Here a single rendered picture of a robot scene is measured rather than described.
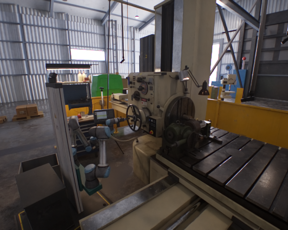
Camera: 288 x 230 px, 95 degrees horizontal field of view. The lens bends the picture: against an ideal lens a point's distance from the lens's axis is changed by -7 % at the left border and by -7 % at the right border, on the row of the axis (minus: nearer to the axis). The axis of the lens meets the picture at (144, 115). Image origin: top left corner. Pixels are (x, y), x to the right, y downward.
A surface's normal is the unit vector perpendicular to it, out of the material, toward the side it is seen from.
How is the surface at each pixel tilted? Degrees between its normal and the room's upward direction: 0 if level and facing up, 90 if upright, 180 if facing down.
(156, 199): 0
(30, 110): 90
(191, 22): 90
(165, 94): 90
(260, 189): 0
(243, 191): 0
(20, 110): 90
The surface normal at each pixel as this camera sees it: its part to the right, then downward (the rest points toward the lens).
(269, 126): -0.81, 0.16
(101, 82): 0.58, 0.12
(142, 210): 0.00, -0.96
